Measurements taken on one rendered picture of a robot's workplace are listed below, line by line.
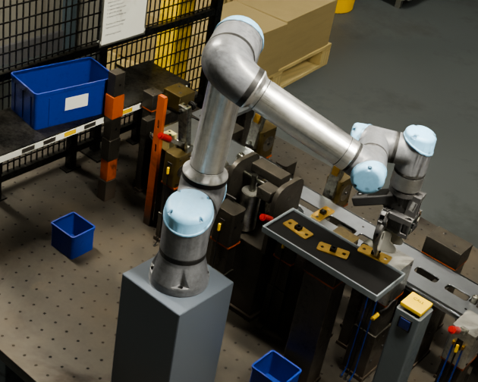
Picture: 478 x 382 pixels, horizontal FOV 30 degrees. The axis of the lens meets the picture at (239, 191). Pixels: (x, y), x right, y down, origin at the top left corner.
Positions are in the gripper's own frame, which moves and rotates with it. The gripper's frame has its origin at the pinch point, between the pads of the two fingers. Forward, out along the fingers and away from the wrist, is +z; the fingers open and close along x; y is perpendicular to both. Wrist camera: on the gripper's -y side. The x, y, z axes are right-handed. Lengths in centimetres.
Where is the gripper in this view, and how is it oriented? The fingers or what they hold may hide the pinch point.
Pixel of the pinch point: (375, 248)
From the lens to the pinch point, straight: 228.9
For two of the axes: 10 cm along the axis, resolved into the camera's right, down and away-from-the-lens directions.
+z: -1.6, 8.2, 5.5
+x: 5.2, -4.0, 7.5
